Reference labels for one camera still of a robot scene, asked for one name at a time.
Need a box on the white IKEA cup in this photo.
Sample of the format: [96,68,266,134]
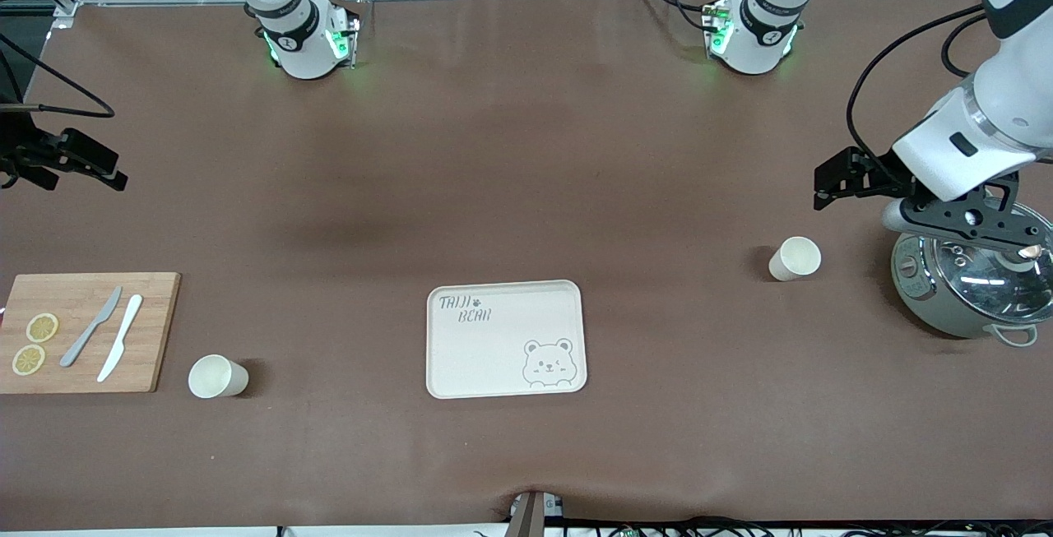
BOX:
[188,354,249,400]
[768,236,822,282]

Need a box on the wooden cutting board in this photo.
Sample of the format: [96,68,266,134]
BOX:
[0,272,181,395]

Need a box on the grey electric cooking pot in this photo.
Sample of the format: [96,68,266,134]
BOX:
[891,204,1053,349]

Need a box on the glass pot lid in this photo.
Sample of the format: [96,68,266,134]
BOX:
[925,204,1053,324]

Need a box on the white plastic knife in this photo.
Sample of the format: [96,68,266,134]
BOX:
[97,294,144,383]

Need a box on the grey plastic knife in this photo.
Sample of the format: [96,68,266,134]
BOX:
[59,286,123,368]

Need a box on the brown table cover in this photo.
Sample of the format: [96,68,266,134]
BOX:
[0,0,1053,531]

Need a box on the cream bear print tray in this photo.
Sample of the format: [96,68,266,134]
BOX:
[426,280,588,400]

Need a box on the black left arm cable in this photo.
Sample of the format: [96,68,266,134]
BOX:
[847,4,988,188]

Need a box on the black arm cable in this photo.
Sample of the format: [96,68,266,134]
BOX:
[847,4,988,188]
[0,31,114,120]

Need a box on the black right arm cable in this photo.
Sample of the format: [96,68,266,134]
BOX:
[0,31,114,120]

